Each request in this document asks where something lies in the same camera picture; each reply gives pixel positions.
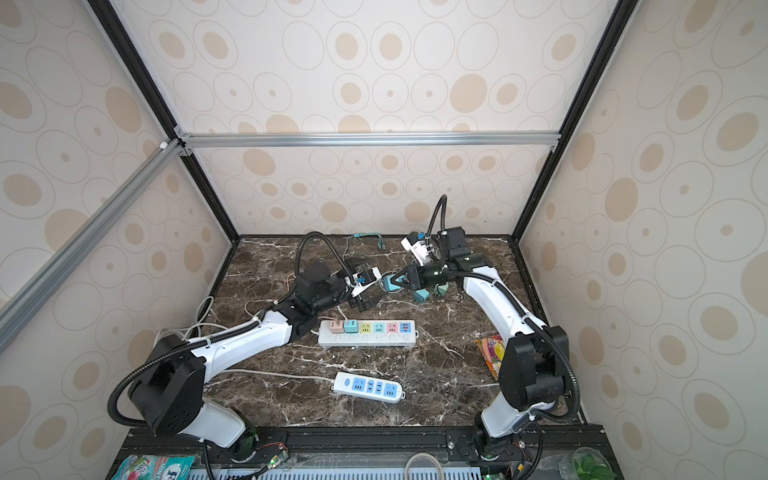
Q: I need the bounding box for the light green charger plug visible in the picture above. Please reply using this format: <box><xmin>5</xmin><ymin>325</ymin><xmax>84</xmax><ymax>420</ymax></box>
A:
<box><xmin>434</xmin><ymin>283</ymin><xmax>450</xmax><ymax>298</ymax></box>

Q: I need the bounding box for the teal charger plug front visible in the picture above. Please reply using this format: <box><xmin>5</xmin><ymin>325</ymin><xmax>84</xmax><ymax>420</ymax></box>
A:
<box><xmin>343</xmin><ymin>320</ymin><xmax>360</xmax><ymax>335</ymax></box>

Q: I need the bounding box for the teal charger plug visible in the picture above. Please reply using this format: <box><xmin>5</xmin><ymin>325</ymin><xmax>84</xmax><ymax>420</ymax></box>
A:
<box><xmin>343</xmin><ymin>320</ymin><xmax>360</xmax><ymax>335</ymax></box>
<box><xmin>383</xmin><ymin>274</ymin><xmax>402</xmax><ymax>293</ymax></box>
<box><xmin>413</xmin><ymin>289</ymin><xmax>430</xmax><ymax>304</ymax></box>

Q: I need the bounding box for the teal usb cable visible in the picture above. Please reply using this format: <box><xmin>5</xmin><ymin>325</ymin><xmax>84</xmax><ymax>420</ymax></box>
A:
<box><xmin>351</xmin><ymin>231</ymin><xmax>389</xmax><ymax>252</ymax></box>

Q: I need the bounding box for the long white colourful power strip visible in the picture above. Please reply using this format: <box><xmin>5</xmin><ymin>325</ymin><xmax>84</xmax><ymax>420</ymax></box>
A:
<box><xmin>318</xmin><ymin>320</ymin><xmax>418</xmax><ymax>348</ymax></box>

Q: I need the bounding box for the short white blue power strip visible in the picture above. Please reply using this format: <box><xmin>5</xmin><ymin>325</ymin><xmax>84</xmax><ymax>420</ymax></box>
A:
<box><xmin>333</xmin><ymin>372</ymin><xmax>405</xmax><ymax>403</ymax></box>

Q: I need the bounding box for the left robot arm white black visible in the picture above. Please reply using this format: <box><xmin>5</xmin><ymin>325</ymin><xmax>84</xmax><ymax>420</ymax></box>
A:
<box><xmin>107</xmin><ymin>231</ymin><xmax>385</xmax><ymax>456</ymax></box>

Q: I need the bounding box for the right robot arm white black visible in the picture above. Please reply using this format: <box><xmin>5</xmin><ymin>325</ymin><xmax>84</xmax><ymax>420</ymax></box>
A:
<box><xmin>387</xmin><ymin>194</ymin><xmax>581</xmax><ymax>438</ymax></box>

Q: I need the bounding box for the colourful candy bag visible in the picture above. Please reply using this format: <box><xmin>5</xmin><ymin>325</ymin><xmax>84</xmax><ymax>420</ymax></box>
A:
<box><xmin>475</xmin><ymin>335</ymin><xmax>505</xmax><ymax>380</ymax></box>

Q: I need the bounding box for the clear cup with green leaves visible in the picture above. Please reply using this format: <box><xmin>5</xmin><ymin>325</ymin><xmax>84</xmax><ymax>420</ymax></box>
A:
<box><xmin>559</xmin><ymin>447</ymin><xmax>618</xmax><ymax>480</ymax></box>

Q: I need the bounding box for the green snack packet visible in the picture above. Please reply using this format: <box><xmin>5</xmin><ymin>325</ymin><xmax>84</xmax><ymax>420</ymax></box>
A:
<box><xmin>112</xmin><ymin>455</ymin><xmax>196</xmax><ymax>480</ymax></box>

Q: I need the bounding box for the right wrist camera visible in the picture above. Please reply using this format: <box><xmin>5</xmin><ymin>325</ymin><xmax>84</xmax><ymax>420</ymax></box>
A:
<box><xmin>401</xmin><ymin>231</ymin><xmax>436</xmax><ymax>266</ymax></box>

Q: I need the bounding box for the white power strip cord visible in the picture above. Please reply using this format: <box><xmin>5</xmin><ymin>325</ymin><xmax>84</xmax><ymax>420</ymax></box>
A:
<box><xmin>153</xmin><ymin>296</ymin><xmax>337</xmax><ymax>385</ymax></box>

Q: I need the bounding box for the horizontal aluminium rail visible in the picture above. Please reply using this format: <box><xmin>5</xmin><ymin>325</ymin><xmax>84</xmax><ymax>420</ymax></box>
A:
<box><xmin>180</xmin><ymin>131</ymin><xmax>561</xmax><ymax>148</ymax></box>

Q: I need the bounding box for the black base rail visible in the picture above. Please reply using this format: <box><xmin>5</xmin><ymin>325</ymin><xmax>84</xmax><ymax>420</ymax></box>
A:
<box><xmin>107</xmin><ymin>425</ymin><xmax>623</xmax><ymax>479</ymax></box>

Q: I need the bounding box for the diagonal aluminium rail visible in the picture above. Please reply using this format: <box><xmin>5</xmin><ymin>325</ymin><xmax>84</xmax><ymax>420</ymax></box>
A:
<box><xmin>1</xmin><ymin>139</ymin><xmax>182</xmax><ymax>350</ymax></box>

